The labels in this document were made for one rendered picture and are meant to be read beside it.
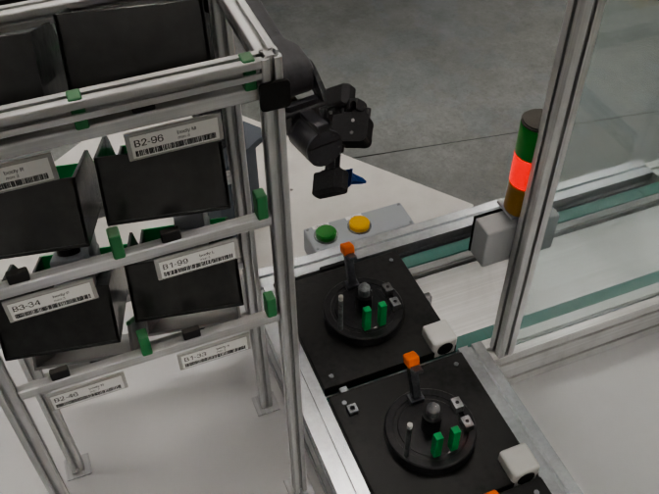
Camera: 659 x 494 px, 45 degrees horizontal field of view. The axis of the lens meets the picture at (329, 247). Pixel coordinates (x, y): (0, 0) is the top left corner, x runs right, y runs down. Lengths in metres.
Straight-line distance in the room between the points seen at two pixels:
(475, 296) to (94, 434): 0.72
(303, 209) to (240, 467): 0.63
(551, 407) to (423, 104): 2.27
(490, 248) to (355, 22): 3.01
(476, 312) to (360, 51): 2.54
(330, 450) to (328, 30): 3.02
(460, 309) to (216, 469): 0.52
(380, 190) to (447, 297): 0.38
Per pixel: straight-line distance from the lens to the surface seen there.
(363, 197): 1.76
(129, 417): 1.44
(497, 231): 1.16
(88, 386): 0.95
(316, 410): 1.29
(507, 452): 1.23
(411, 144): 3.30
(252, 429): 1.39
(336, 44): 3.93
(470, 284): 1.52
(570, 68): 0.98
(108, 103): 0.70
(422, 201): 1.76
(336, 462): 1.23
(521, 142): 1.08
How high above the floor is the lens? 2.04
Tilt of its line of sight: 46 degrees down
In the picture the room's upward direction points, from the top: 1 degrees counter-clockwise
